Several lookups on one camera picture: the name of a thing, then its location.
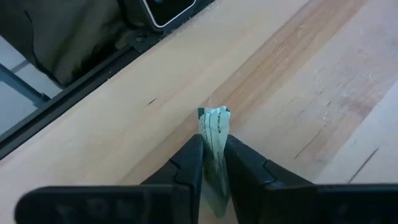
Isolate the green white packet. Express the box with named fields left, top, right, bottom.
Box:
left=197, top=105, right=233, bottom=219

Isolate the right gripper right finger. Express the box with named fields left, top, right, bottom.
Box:
left=223, top=134, right=314, bottom=224

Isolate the black device with white outline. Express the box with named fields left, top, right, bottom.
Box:
left=118, top=0, right=216, bottom=34

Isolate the tan fabric seat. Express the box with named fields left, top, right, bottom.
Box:
left=0, top=0, right=133, bottom=90

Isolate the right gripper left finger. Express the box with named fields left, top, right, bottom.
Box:
left=141, top=134, right=205, bottom=224

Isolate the black aluminium table frame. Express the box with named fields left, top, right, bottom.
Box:
left=0, top=0, right=217, bottom=161

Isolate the grey metal bar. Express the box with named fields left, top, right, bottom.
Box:
left=0, top=63, right=51, bottom=109

